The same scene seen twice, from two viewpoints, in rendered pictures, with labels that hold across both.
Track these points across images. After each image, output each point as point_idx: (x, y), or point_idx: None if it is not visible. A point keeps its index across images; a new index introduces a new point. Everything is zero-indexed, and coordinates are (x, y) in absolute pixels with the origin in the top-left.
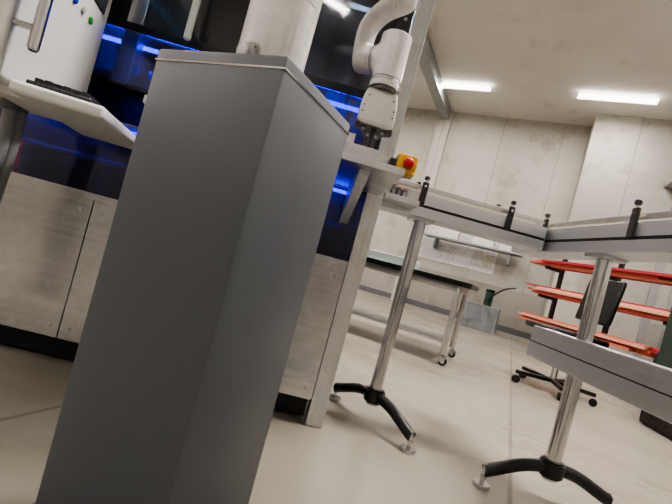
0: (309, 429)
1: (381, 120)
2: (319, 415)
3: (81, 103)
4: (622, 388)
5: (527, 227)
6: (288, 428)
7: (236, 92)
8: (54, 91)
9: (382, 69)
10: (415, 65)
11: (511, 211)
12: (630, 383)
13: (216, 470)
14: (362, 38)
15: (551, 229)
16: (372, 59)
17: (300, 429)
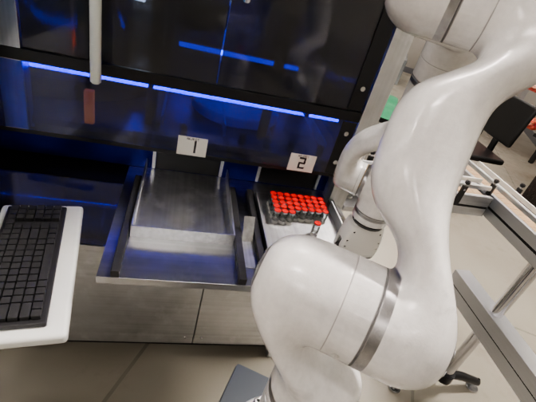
0: (270, 363)
1: (364, 253)
2: None
3: (40, 340)
4: (516, 384)
5: (474, 200)
6: (256, 369)
7: None
8: (4, 338)
9: (373, 214)
10: (396, 70)
11: (463, 191)
12: (524, 387)
13: None
14: (351, 167)
15: (496, 199)
16: (361, 194)
17: (265, 366)
